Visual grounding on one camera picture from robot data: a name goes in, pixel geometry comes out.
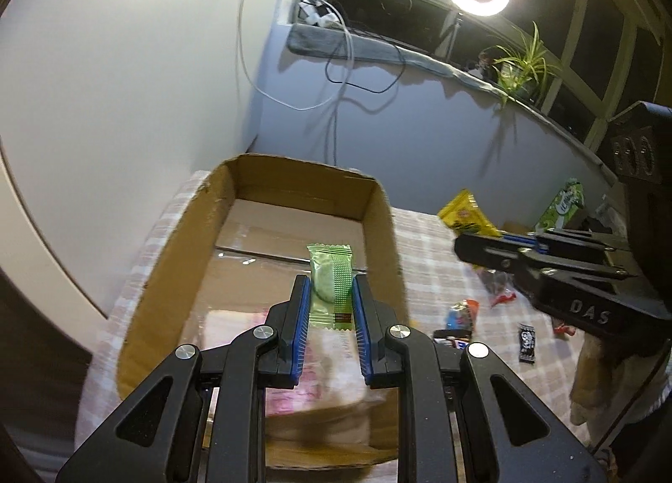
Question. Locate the small black snack packet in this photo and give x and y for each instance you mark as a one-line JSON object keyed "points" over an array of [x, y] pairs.
{"points": [[527, 344]]}

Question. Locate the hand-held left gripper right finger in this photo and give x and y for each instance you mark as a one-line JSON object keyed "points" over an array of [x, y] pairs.
{"points": [[361, 336]]}

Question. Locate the brown chocolate bar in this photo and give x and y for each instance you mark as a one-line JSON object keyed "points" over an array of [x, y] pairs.
{"points": [[451, 340]]}

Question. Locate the green snack packet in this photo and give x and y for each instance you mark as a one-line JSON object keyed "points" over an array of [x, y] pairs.
{"points": [[331, 278]]}

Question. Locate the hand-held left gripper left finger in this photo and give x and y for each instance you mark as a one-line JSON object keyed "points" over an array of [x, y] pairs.
{"points": [[300, 336]]}

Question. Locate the potted spider plant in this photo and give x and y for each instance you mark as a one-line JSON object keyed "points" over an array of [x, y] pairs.
{"points": [[517, 68]]}

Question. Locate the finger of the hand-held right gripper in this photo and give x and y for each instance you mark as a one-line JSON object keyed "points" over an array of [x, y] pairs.
{"points": [[488, 252], [525, 240]]}

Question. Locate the clear bag of red snacks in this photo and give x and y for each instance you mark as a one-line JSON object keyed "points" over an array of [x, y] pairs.
{"points": [[499, 294]]}

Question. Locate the clear plastic wrapper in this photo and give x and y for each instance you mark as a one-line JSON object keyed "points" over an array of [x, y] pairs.
{"points": [[609, 215]]}

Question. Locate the white power strip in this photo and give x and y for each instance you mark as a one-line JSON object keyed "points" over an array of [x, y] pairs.
{"points": [[320, 16]]}

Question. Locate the small red snack packet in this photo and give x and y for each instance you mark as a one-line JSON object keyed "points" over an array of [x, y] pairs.
{"points": [[564, 329]]}

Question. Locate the green snack carton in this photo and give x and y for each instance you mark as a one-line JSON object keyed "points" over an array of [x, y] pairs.
{"points": [[564, 202]]}

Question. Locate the colourful snack packet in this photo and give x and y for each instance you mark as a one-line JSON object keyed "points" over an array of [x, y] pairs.
{"points": [[462, 315]]}

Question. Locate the beige chequered tablecloth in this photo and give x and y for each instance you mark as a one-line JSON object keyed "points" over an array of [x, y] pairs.
{"points": [[446, 278]]}

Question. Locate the yellow snack packet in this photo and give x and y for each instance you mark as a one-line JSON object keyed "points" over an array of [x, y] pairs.
{"points": [[462, 212]]}

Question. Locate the cardboard box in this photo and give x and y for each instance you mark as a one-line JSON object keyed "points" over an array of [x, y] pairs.
{"points": [[294, 189]]}

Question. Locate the grey window sill cloth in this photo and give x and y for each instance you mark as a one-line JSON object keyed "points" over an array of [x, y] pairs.
{"points": [[315, 42]]}

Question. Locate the pink printed snack pack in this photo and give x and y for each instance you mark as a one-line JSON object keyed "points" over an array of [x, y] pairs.
{"points": [[331, 367]]}

